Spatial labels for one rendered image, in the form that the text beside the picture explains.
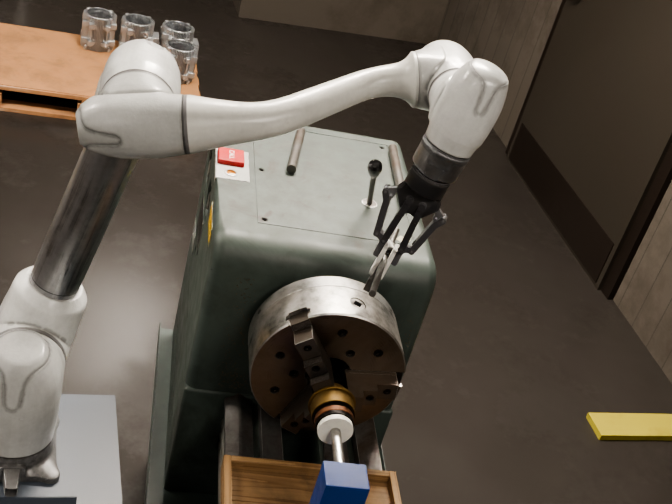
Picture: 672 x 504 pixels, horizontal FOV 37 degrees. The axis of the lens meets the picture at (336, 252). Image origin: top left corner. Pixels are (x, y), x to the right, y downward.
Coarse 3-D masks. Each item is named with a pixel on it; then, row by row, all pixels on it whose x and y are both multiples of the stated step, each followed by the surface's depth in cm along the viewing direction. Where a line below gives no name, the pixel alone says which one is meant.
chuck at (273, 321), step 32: (320, 288) 198; (288, 320) 193; (320, 320) 192; (352, 320) 193; (384, 320) 198; (256, 352) 196; (288, 352) 196; (352, 352) 198; (384, 352) 199; (256, 384) 200; (288, 384) 201
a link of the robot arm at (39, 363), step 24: (0, 336) 190; (24, 336) 190; (0, 360) 185; (24, 360) 186; (48, 360) 188; (0, 384) 184; (24, 384) 185; (48, 384) 188; (0, 408) 186; (24, 408) 187; (48, 408) 191; (0, 432) 189; (24, 432) 190; (48, 432) 195; (0, 456) 193; (24, 456) 194
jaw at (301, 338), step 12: (300, 324) 193; (300, 336) 191; (312, 336) 190; (300, 348) 191; (312, 348) 191; (312, 360) 192; (324, 360) 192; (312, 372) 192; (324, 372) 192; (312, 384) 191; (324, 384) 191
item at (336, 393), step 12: (336, 384) 194; (312, 396) 192; (324, 396) 190; (336, 396) 190; (348, 396) 192; (312, 408) 191; (324, 408) 188; (336, 408) 188; (348, 408) 190; (312, 420) 191
